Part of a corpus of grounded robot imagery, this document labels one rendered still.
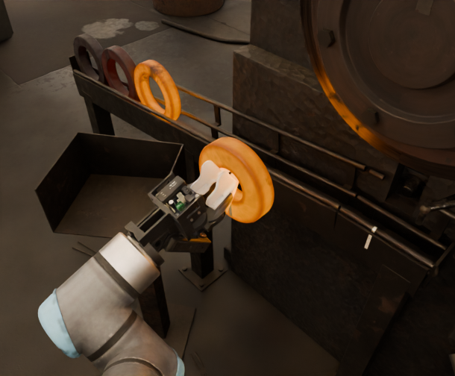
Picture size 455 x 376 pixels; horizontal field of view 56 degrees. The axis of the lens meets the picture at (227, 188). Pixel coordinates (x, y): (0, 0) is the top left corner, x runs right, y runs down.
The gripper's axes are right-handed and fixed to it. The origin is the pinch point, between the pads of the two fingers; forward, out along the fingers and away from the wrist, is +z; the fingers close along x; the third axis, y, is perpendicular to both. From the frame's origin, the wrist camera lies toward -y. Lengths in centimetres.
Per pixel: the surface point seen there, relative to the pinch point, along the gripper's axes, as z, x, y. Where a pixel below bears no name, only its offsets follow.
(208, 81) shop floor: 86, 135, -114
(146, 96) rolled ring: 14, 57, -25
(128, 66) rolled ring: 16, 64, -18
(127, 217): -15.6, 25.0, -20.9
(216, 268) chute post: -1, 31, -87
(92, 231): -23.3, 27.4, -19.2
